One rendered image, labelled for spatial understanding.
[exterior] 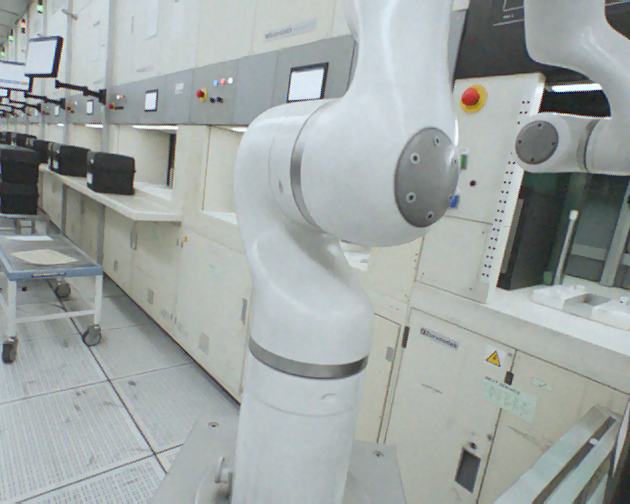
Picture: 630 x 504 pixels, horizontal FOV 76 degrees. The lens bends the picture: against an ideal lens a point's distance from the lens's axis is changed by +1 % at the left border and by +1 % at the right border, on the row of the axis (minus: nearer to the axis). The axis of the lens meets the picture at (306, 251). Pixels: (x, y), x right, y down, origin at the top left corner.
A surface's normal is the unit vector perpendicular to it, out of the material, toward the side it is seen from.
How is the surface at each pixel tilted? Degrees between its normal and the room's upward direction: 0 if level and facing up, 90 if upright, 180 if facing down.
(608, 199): 90
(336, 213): 124
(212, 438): 0
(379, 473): 0
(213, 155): 90
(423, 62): 61
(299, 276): 29
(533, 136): 96
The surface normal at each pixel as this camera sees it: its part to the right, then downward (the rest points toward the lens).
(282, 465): -0.18, 0.16
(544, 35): -0.76, 0.52
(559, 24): -0.48, 0.54
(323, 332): 0.13, 0.05
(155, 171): 0.65, 0.23
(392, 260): -0.75, 0.02
